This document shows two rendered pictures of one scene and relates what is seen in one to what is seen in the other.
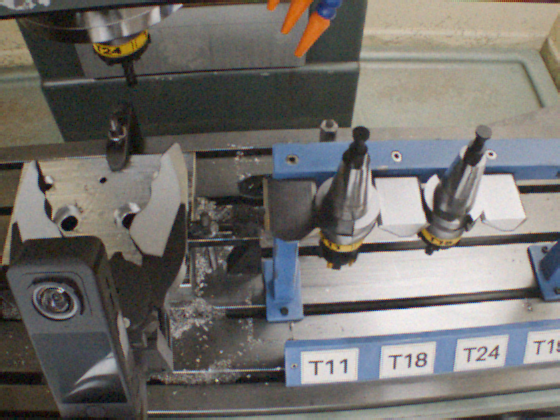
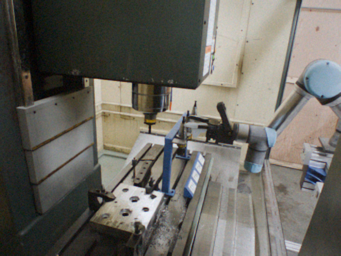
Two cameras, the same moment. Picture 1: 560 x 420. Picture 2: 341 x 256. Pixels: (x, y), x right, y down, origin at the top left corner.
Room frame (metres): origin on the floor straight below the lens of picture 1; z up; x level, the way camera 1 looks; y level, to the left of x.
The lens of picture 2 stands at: (0.02, 1.07, 1.71)
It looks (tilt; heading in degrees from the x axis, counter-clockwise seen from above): 22 degrees down; 288
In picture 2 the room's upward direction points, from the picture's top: 3 degrees clockwise
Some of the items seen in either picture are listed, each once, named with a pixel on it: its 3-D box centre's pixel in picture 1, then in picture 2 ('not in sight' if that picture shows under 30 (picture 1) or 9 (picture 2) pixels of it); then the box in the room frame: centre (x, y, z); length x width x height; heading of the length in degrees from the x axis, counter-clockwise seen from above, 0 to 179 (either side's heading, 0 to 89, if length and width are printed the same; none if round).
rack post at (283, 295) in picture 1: (285, 243); (167, 168); (0.35, -0.02, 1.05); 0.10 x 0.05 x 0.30; 3
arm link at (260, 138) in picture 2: not in sight; (260, 136); (-0.06, 0.08, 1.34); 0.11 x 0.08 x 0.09; 7
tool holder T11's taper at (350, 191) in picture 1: (352, 180); (183, 129); (0.30, -0.07, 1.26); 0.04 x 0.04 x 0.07
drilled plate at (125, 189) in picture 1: (101, 226); (130, 209); (0.43, 0.26, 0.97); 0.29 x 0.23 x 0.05; 93
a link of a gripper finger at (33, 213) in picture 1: (46, 229); (195, 130); (0.19, 0.16, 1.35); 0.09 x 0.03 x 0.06; 31
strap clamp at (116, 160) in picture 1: (122, 144); (102, 198); (0.58, 0.25, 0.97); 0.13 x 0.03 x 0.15; 3
